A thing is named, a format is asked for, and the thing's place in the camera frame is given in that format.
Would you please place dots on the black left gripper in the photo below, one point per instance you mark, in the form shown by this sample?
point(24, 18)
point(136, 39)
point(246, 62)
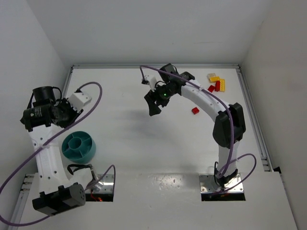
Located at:
point(66, 115)

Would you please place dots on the yellow long lego brick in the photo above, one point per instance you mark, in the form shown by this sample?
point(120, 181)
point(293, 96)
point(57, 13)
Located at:
point(222, 85)

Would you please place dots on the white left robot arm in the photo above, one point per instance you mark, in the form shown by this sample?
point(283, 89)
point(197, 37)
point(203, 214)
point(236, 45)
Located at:
point(43, 118)

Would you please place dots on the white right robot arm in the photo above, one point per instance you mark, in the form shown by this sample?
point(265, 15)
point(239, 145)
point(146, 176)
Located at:
point(229, 122)

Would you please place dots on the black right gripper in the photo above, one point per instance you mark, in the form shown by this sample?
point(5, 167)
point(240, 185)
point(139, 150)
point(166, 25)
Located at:
point(155, 100)

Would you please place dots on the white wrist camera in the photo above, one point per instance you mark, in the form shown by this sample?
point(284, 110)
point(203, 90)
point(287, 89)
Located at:
point(78, 100)
point(151, 81)

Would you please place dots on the teal divided round container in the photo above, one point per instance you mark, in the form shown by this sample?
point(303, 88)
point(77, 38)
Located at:
point(79, 147)

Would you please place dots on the red square lego brick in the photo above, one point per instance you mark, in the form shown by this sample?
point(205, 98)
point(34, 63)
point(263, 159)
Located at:
point(195, 110)

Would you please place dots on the red long lego brick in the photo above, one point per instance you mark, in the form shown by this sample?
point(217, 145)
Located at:
point(217, 86)

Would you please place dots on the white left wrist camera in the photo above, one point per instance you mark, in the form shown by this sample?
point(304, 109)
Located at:
point(78, 100)

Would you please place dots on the yellow small lego brick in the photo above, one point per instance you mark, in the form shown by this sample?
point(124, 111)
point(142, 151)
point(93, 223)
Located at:
point(213, 78)

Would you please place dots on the red small lego brick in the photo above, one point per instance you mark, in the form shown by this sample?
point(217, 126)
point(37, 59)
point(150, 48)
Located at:
point(211, 88)

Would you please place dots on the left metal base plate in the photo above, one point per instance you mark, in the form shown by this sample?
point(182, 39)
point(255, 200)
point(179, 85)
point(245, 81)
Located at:
point(104, 186)

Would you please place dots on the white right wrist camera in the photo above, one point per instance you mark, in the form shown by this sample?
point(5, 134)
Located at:
point(151, 81)

